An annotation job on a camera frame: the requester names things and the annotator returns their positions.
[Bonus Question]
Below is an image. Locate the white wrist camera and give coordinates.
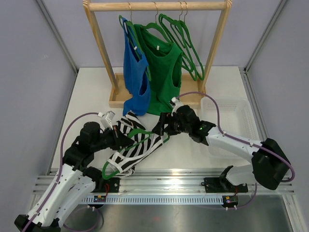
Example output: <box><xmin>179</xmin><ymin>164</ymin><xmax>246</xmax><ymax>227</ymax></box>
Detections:
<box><xmin>98</xmin><ymin>111</ymin><xmax>115</xmax><ymax>130</ymax></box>
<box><xmin>170</xmin><ymin>97</ymin><xmax>184</xmax><ymax>116</ymax></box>

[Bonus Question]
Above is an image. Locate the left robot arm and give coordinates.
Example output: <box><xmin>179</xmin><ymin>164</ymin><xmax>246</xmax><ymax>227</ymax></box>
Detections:
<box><xmin>14</xmin><ymin>122</ymin><xmax>134</xmax><ymax>232</ymax></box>

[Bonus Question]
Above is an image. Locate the white plastic basket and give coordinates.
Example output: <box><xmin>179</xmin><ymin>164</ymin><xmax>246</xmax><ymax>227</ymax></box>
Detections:
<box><xmin>200</xmin><ymin>96</ymin><xmax>260</xmax><ymax>160</ymax></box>

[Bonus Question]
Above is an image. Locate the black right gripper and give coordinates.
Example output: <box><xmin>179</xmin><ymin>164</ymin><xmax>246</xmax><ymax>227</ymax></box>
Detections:
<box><xmin>152</xmin><ymin>112</ymin><xmax>192</xmax><ymax>136</ymax></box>

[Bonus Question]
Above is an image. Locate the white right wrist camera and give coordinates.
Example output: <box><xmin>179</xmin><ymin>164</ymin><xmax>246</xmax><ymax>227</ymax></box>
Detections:
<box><xmin>170</xmin><ymin>97</ymin><xmax>184</xmax><ymax>116</ymax></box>

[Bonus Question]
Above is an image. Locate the empty green hanger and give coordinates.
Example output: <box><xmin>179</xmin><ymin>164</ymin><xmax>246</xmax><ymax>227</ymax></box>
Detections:
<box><xmin>158</xmin><ymin>1</ymin><xmax>205</xmax><ymax>81</ymax></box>
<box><xmin>170</xmin><ymin>14</ymin><xmax>205</xmax><ymax>81</ymax></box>

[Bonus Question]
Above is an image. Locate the blue tank top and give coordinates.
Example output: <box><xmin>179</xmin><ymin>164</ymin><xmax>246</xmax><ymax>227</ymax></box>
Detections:
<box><xmin>123</xmin><ymin>29</ymin><xmax>151</xmax><ymax>116</ymax></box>

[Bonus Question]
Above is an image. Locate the white slotted cable duct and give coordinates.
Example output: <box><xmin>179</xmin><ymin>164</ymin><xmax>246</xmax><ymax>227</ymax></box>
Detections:
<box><xmin>81</xmin><ymin>195</ymin><xmax>223</xmax><ymax>205</ymax></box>

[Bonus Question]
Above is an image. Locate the green hanger under blue top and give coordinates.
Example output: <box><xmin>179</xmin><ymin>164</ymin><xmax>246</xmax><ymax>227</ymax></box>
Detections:
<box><xmin>118</xmin><ymin>3</ymin><xmax>153</xmax><ymax>82</ymax></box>

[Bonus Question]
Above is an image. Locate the green hanger with metal hook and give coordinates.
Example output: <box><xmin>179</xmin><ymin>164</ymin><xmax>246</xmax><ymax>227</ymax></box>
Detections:
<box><xmin>102</xmin><ymin>129</ymin><xmax>170</xmax><ymax>180</ymax></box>

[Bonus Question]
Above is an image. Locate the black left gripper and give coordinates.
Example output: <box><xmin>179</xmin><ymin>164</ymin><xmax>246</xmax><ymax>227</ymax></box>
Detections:
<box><xmin>92</xmin><ymin>125</ymin><xmax>134</xmax><ymax>152</ymax></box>

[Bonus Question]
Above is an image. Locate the zebra striped tank top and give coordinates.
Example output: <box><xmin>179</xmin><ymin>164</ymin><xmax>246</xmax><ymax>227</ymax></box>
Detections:
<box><xmin>102</xmin><ymin>111</ymin><xmax>169</xmax><ymax>180</ymax></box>

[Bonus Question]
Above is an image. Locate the empty green hanger rear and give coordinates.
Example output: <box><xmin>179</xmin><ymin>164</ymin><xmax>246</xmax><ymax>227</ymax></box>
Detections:
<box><xmin>170</xmin><ymin>14</ymin><xmax>205</xmax><ymax>81</ymax></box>

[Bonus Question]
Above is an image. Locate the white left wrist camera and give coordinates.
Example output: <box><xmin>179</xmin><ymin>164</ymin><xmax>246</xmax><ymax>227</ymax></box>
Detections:
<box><xmin>98</xmin><ymin>111</ymin><xmax>115</xmax><ymax>130</ymax></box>

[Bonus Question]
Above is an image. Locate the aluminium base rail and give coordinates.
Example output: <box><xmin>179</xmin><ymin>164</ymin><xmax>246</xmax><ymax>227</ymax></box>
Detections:
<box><xmin>32</xmin><ymin>168</ymin><xmax>294</xmax><ymax>195</ymax></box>

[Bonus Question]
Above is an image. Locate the wooden clothes rack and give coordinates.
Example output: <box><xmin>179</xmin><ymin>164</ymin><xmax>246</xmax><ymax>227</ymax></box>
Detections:
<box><xmin>83</xmin><ymin>0</ymin><xmax>232</xmax><ymax>108</ymax></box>

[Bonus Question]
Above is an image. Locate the empty green hanger front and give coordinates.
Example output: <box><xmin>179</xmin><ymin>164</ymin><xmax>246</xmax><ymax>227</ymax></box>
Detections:
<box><xmin>158</xmin><ymin>1</ymin><xmax>205</xmax><ymax>81</ymax></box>

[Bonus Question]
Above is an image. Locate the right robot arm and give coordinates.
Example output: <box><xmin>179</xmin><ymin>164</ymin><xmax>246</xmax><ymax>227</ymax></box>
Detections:
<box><xmin>152</xmin><ymin>105</ymin><xmax>292</xmax><ymax>192</ymax></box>

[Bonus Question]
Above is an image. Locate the green tank top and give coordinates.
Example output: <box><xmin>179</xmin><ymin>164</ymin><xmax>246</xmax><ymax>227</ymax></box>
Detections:
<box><xmin>134</xmin><ymin>24</ymin><xmax>183</xmax><ymax>116</ymax></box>

